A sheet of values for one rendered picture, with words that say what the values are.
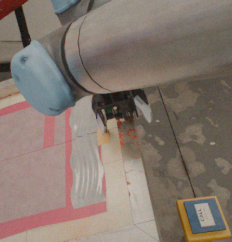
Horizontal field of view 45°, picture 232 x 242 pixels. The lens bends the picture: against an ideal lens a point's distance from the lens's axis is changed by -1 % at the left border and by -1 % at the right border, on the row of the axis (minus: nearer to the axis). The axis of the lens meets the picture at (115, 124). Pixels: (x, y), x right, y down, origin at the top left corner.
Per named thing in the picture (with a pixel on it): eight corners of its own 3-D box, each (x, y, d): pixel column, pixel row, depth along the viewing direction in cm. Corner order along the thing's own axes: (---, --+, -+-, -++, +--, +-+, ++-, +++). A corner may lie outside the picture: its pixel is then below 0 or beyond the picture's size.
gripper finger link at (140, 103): (154, 135, 63) (128, 116, 57) (149, 116, 66) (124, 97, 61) (166, 128, 61) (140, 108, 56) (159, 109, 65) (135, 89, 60)
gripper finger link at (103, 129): (94, 148, 63) (100, 120, 57) (92, 128, 67) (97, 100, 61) (107, 148, 64) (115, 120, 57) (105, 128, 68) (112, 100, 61)
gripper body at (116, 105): (104, 129, 56) (82, 86, 47) (100, 100, 62) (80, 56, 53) (141, 119, 55) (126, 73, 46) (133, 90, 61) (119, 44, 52)
